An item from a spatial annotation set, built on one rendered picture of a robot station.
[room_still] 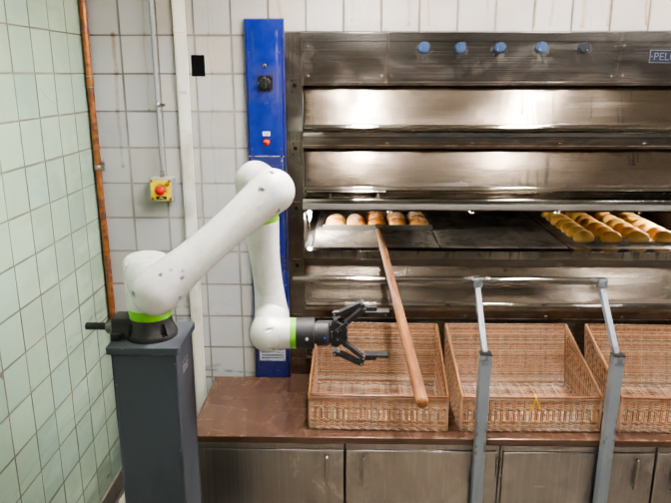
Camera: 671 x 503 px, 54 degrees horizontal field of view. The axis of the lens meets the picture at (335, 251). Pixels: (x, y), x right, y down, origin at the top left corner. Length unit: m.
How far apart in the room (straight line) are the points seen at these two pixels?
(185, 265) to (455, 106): 1.52
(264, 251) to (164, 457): 0.67
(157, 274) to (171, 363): 0.31
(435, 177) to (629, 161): 0.83
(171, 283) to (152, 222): 1.29
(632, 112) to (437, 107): 0.81
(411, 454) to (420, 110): 1.40
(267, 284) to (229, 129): 1.04
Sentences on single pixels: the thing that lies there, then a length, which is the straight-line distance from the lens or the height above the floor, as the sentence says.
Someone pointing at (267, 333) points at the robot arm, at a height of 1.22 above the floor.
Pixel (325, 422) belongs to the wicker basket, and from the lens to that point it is 2.68.
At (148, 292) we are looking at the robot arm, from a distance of 1.74.
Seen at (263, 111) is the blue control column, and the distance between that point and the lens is 2.81.
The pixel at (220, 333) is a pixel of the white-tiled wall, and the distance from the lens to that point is 3.10.
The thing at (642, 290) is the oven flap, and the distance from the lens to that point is 3.24.
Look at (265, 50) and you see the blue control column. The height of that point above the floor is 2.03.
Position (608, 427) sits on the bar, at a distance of 2.73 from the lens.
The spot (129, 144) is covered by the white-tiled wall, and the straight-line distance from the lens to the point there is 2.98.
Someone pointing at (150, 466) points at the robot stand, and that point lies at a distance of 2.11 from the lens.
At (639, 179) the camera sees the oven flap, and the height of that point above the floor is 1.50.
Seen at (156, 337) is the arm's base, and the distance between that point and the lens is 1.94.
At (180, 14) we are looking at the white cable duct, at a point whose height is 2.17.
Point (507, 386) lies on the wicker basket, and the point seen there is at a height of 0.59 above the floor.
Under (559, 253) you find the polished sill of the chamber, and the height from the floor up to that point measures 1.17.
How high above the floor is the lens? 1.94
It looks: 15 degrees down
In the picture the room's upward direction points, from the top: straight up
